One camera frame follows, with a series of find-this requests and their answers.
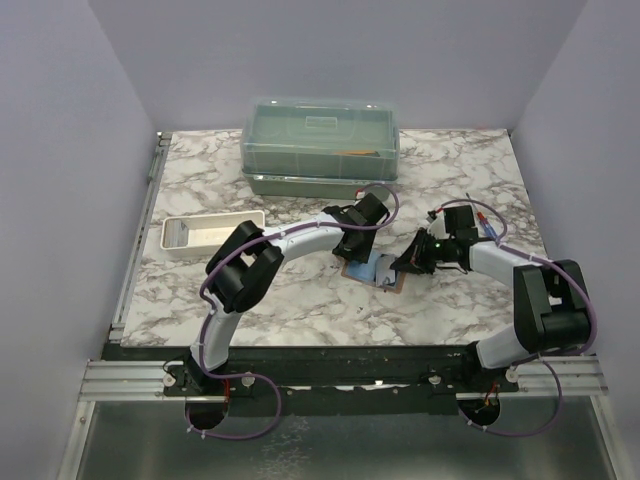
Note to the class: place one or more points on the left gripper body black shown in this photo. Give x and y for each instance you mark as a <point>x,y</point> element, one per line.
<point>361,250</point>

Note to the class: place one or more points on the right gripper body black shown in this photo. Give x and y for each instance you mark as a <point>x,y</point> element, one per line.
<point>441,249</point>

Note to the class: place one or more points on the brown leather card holder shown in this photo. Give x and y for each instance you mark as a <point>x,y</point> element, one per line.
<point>365,272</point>

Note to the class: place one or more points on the white rectangular tray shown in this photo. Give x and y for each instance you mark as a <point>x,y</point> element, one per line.
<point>208,232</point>

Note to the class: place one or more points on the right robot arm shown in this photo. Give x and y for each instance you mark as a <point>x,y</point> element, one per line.
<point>552,311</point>

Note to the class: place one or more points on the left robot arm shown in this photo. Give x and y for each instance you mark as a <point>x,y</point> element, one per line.
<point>241,272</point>

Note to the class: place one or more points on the stack of cards in tray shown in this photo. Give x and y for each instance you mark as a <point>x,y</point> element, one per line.
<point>175,234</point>

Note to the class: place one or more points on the red blue screwdriver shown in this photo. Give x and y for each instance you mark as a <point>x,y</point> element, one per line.
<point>485,223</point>

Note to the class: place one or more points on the green clear-lid storage box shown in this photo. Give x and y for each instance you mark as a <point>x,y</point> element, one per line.
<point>320,148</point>

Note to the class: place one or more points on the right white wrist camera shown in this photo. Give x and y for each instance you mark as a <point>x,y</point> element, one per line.
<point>436,224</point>

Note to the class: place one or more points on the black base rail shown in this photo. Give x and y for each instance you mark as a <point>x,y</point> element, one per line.
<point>329,381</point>

